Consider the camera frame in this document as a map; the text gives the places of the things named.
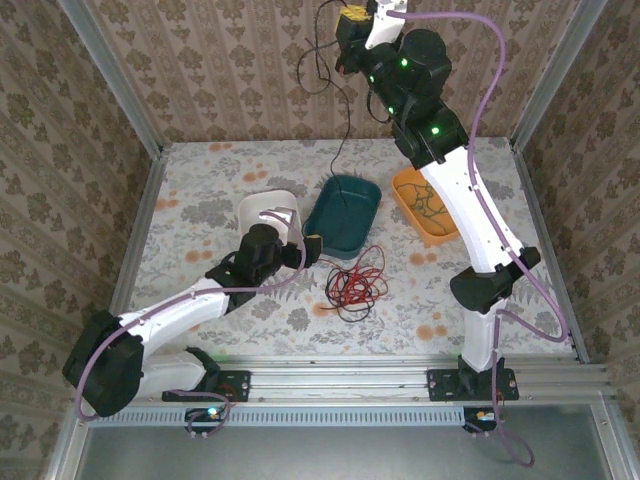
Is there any aluminium side rail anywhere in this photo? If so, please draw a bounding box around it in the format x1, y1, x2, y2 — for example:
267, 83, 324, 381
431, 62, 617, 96
508, 137, 592, 364
93, 148, 169, 362

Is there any grey slotted cable duct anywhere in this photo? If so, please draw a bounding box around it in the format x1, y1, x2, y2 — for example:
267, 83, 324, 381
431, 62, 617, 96
89, 404, 465, 427

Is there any thin black cable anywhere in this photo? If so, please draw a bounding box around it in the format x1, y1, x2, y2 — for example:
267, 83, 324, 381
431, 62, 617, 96
323, 268, 375, 325
296, 0, 374, 221

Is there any thin green cable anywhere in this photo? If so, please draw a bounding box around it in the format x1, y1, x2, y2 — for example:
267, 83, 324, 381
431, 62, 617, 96
401, 182, 452, 232

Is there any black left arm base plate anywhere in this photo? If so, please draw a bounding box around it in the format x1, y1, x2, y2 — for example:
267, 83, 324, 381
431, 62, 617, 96
162, 368, 251, 404

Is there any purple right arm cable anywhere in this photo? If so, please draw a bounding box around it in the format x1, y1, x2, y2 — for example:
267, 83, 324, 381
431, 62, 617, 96
394, 10, 572, 469

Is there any aluminium frame post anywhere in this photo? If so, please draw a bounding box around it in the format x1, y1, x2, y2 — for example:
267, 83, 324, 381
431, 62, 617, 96
58, 0, 167, 157
508, 0, 601, 151

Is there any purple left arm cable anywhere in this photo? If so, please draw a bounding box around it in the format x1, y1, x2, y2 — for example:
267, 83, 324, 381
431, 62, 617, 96
73, 209, 309, 441

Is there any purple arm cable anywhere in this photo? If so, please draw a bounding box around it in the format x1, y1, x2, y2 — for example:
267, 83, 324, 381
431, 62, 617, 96
394, 10, 572, 469
73, 209, 309, 441

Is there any small black controller box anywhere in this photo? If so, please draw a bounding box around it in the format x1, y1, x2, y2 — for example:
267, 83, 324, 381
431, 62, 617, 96
462, 405, 504, 434
185, 407, 226, 434

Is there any white plastic tray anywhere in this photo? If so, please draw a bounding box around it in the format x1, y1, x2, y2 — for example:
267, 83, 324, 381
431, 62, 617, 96
237, 189, 304, 251

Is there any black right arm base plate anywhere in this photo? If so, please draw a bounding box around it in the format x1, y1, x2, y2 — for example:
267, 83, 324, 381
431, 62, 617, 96
427, 367, 519, 402

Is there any orange plastic tray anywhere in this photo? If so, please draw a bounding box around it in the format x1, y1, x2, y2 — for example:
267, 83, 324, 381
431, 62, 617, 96
391, 167, 462, 249

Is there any grey metal panel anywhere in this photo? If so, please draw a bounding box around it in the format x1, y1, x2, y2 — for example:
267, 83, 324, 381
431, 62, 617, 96
47, 399, 640, 480

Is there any teal plastic tray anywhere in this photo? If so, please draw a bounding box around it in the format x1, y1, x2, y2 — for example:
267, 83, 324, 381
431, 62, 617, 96
301, 174, 384, 261

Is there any thin red cable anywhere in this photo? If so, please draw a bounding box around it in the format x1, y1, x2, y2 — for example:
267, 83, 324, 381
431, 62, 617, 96
318, 243, 390, 312

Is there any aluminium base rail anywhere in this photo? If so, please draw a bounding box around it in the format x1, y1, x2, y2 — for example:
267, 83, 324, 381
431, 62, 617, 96
74, 353, 612, 405

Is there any floral table cover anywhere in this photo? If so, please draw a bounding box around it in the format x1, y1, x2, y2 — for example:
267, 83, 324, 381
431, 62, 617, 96
115, 137, 577, 359

